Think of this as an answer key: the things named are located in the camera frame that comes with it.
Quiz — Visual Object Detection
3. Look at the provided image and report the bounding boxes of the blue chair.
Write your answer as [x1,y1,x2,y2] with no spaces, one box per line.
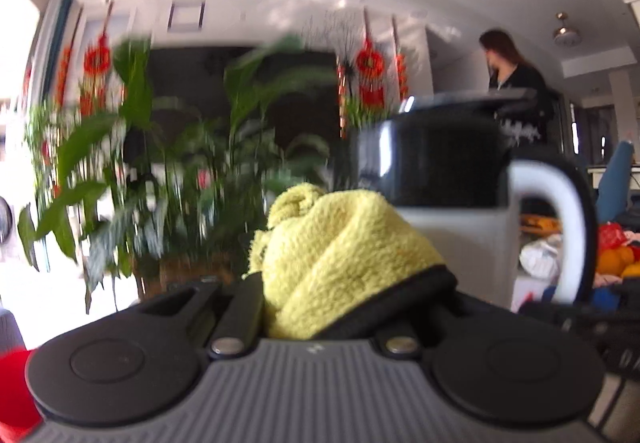
[595,140,638,224]

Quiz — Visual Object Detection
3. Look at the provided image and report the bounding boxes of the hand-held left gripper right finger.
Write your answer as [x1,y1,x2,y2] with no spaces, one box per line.
[375,290,493,358]

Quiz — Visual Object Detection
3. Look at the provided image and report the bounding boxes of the teal curtain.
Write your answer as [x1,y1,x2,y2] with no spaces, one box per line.
[42,0,76,89]

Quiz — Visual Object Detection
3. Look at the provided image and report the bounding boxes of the woven basket planter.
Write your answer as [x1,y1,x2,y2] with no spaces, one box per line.
[132,253,251,299]

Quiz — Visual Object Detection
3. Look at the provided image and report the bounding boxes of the red plastic basin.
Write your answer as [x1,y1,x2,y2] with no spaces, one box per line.
[0,347,43,441]

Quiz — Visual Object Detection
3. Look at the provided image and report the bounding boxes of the ceiling light fixture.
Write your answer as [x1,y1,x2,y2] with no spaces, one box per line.
[552,12,583,46]

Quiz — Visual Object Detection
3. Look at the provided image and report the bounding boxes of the black television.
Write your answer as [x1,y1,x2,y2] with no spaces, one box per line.
[145,46,346,139]

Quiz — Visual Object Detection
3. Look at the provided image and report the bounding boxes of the red net bag of oranges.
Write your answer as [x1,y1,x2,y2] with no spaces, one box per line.
[595,222,640,280]

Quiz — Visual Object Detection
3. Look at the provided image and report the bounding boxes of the red lantern string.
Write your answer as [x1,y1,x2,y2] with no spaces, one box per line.
[55,48,73,104]
[395,50,408,99]
[337,63,348,139]

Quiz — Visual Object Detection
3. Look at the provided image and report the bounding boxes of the white mug with black rim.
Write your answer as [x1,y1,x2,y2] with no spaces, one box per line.
[350,90,598,314]

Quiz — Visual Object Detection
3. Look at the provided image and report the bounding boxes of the small red Chinese knot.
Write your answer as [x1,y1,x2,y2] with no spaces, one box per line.
[82,30,113,119]

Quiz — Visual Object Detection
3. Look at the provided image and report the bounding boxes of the peace lily plant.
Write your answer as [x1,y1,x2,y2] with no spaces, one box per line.
[17,36,346,314]

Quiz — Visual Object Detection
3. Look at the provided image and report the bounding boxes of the white printed bag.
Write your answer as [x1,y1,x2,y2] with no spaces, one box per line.
[520,235,563,284]

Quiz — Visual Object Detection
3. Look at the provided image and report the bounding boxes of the yellow cleaning cloth black trim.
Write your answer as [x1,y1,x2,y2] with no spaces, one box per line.
[241,183,458,341]

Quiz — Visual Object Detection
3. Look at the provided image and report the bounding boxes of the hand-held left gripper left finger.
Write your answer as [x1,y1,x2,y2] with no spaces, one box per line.
[135,273,264,358]

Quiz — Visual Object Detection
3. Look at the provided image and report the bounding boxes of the large red Chinese knot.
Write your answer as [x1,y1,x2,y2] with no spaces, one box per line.
[355,38,386,114]

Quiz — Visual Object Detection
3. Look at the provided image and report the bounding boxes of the square wall frame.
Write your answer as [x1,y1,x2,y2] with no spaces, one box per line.
[167,0,206,30]

